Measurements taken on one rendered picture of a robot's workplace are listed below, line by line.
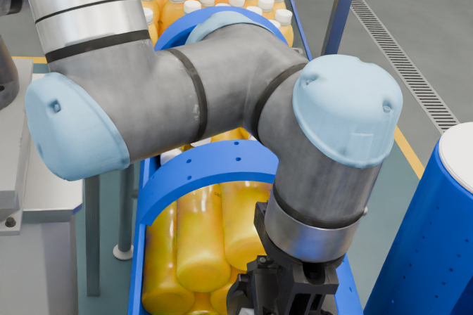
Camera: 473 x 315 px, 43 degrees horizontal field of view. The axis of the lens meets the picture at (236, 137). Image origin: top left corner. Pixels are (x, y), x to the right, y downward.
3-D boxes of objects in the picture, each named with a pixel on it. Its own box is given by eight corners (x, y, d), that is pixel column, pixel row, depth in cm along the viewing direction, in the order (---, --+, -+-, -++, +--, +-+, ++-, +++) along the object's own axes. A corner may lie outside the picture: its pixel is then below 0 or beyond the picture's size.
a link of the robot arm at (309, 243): (267, 161, 50) (360, 167, 51) (257, 200, 53) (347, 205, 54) (278, 227, 44) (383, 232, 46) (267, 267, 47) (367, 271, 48)
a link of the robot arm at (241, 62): (145, 18, 47) (226, 90, 41) (255, -3, 53) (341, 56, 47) (140, 100, 52) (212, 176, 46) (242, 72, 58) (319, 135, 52)
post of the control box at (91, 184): (86, 296, 203) (81, 32, 142) (88, 286, 206) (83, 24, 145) (98, 296, 203) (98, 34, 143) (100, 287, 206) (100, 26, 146)
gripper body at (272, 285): (245, 365, 53) (269, 278, 46) (238, 287, 60) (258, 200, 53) (329, 367, 54) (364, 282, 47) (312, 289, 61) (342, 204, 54)
